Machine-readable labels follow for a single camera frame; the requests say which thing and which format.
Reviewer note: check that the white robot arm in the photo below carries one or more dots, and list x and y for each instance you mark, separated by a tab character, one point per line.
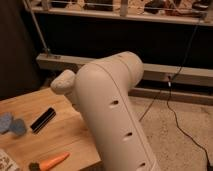
99	91

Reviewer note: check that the diagonal metal rod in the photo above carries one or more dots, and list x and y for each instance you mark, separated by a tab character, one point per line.
45	47

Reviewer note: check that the upper shelf beam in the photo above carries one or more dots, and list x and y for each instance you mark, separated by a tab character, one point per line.
186	12

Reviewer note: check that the black rectangular bar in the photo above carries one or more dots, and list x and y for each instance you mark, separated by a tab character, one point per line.
40	122

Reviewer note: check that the orange toy carrot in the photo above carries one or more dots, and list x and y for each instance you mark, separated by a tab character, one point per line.
46	165

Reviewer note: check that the round blue cloth pad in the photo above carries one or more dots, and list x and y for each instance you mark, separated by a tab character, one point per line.
18	127

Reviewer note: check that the blue cloth piece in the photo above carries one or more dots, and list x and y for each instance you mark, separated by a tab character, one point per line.
5	121

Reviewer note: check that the printed paper card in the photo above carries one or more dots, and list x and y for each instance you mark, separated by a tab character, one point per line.
7	163

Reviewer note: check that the metal frame rail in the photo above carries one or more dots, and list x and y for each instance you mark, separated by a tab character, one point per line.
152	72

